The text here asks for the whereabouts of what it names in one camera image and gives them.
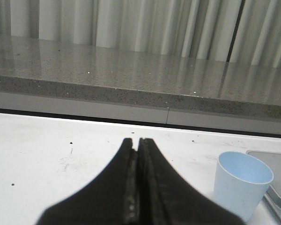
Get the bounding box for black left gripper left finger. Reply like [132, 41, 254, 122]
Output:
[37, 138, 139, 225]

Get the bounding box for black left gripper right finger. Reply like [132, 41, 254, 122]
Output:
[137, 139, 244, 225]

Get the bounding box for grey stone counter ledge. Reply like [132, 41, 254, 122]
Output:
[0, 35, 281, 135]

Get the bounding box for light blue plastic cup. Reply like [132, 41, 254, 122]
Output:
[213, 151, 274, 222]

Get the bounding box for silver electronic kitchen scale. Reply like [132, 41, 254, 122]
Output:
[246, 150, 281, 223]

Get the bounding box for white pleated curtain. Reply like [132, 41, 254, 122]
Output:
[0, 0, 281, 68]

